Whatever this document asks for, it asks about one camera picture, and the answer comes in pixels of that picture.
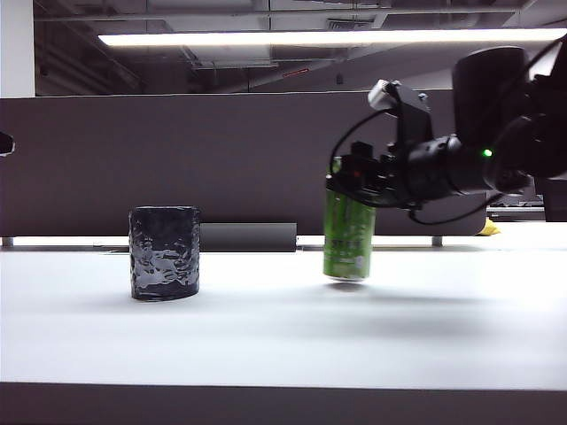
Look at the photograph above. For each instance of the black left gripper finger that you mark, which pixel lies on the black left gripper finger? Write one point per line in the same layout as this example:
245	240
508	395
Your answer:
6	144

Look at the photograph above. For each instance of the ceiling air vent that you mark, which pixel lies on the ceiling air vent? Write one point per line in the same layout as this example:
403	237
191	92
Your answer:
352	23

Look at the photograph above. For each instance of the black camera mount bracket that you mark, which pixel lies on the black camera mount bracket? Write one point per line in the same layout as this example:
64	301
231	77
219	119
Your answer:
412	119

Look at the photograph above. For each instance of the red ceiling strip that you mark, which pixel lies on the red ceiling strip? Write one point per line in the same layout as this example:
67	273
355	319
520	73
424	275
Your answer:
296	73

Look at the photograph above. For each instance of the grey background desk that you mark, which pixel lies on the grey background desk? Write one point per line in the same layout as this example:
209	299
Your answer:
518	208

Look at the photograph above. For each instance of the dark background cabinet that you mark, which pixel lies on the dark background cabinet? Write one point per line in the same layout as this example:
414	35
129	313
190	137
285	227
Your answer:
556	203

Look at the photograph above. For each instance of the long ceiling light strip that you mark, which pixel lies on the long ceiling light strip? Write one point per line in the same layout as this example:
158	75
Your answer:
266	37

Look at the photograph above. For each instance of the dark textured glass cup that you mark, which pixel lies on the dark textured glass cup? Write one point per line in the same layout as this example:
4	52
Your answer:
164	257

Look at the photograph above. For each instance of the dark grey desk divider panel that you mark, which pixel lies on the dark grey desk divider panel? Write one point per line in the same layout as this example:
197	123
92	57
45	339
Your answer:
221	159

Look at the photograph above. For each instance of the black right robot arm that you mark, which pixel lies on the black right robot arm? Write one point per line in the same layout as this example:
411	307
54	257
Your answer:
487	88

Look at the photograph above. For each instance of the small yellow object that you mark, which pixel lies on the small yellow object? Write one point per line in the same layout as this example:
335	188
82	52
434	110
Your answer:
490	228

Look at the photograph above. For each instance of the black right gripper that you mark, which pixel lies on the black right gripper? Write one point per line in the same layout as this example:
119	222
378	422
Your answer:
429	172

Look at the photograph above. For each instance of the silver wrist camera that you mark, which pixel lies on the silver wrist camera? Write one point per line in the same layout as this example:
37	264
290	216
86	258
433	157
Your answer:
381	94

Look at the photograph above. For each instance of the grey divider support foot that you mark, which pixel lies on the grey divider support foot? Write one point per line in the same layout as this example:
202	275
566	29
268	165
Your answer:
8	241
437	241

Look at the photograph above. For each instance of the green energy drink can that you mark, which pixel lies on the green energy drink can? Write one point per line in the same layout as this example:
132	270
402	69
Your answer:
347	239

